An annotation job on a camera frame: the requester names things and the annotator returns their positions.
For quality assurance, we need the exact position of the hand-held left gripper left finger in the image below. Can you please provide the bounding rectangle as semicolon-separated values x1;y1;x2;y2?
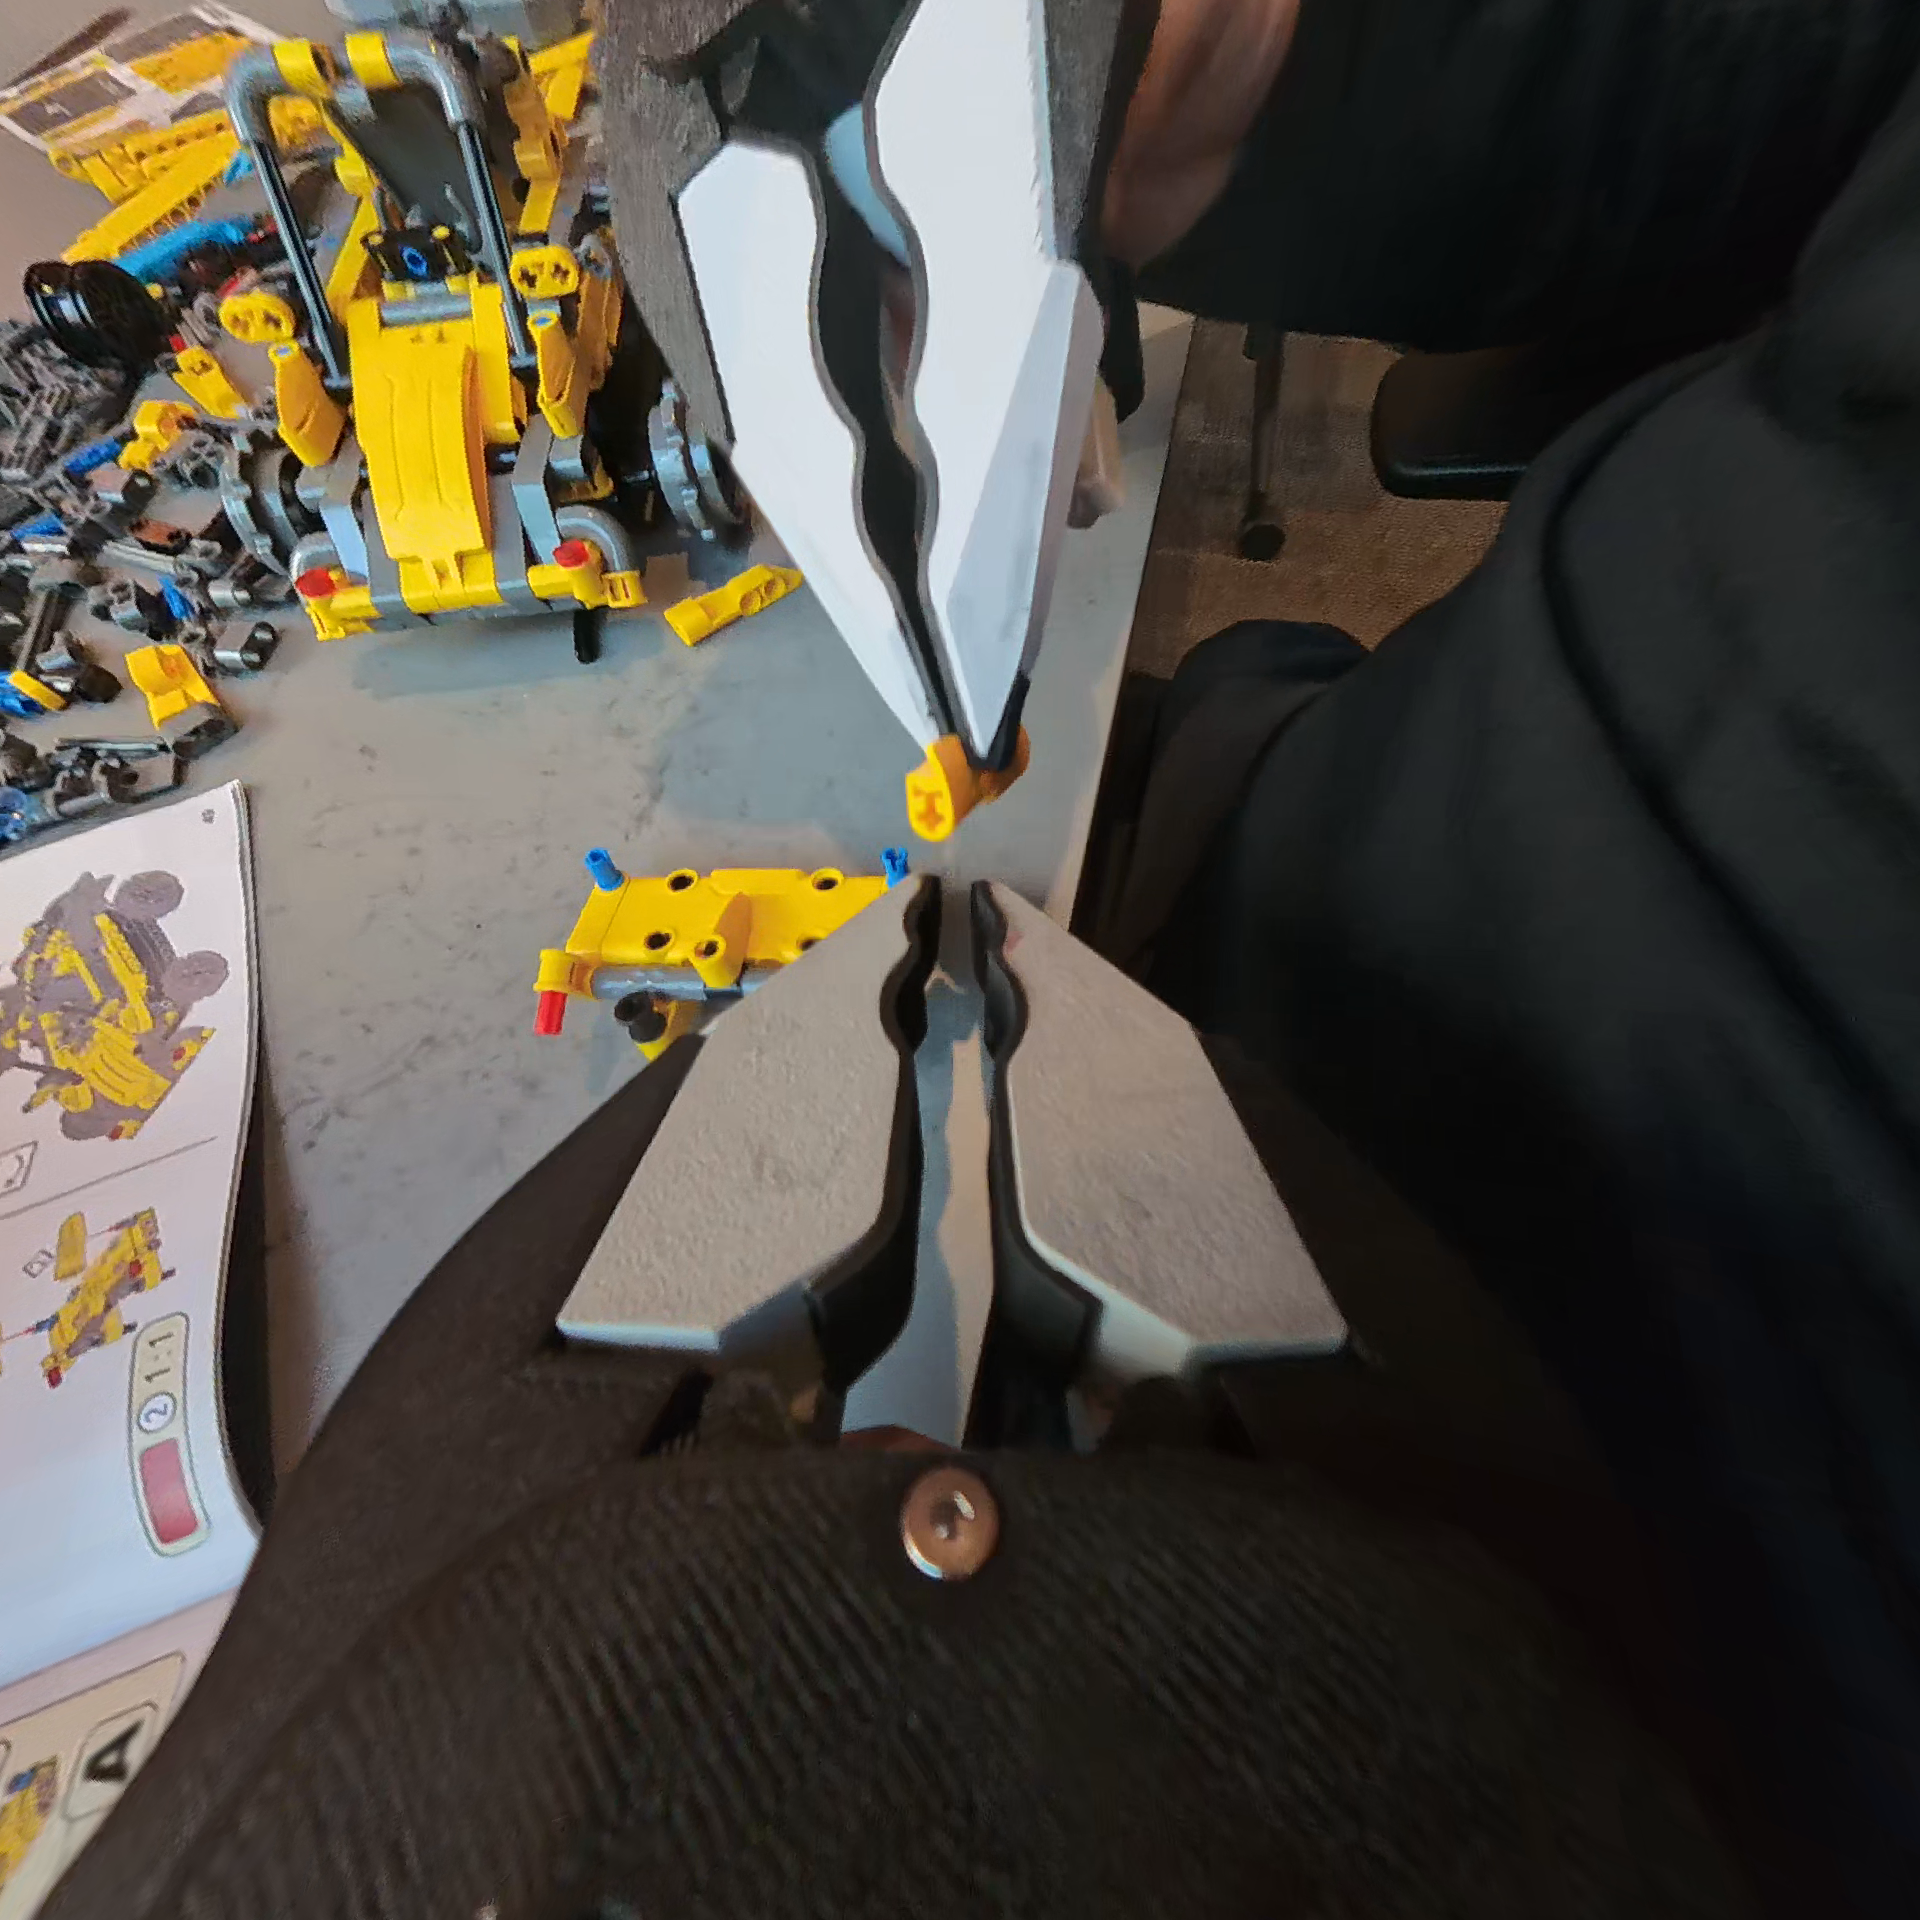
556;873;944;1395

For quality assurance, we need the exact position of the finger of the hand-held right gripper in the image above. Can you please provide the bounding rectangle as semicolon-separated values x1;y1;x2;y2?
674;140;965;753
867;0;1113;771

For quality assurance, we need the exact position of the yellow brick vehicle model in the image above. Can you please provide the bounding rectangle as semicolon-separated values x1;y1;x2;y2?
217;23;785;664

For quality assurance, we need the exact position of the small yellow brick assembly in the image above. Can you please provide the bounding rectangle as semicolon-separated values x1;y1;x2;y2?
533;845;918;1061

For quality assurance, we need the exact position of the person's right hand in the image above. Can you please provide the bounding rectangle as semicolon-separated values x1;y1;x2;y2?
1106;0;1302;268

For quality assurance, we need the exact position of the small yellow connector piece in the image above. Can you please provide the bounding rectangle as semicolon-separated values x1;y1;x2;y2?
662;564;808;649

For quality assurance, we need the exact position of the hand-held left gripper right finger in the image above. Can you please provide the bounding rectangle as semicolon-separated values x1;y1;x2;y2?
969;880;1350;1391

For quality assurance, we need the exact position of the person's right forearm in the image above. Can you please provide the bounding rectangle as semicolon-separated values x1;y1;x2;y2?
1125;0;1920;356

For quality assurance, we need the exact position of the large yellow panel brick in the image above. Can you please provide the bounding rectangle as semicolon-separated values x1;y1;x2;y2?
48;117;252;268

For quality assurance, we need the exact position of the black wheel tyre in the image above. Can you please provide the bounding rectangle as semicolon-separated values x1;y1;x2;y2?
20;256;169;373

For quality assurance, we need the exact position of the person's dark clothing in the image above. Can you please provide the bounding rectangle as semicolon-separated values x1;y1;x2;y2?
1073;89;1920;1920

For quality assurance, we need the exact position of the instruction booklet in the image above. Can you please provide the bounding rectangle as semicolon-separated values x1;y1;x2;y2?
0;777;267;1920

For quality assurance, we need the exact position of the pile of grey brick pieces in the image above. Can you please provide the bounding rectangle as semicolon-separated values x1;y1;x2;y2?
0;320;305;836

